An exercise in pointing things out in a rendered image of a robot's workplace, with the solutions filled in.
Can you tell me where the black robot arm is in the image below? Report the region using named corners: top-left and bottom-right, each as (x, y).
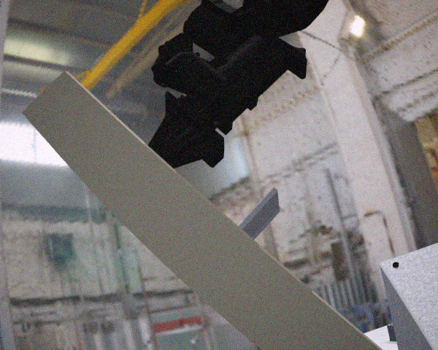
top-left (151, 0), bottom-right (329, 95)

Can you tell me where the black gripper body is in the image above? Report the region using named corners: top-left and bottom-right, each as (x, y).
top-left (165, 52), bottom-right (265, 168)

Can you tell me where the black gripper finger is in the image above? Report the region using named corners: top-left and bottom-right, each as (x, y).
top-left (167, 143), bottom-right (210, 168)
top-left (148, 91), bottom-right (210, 161)

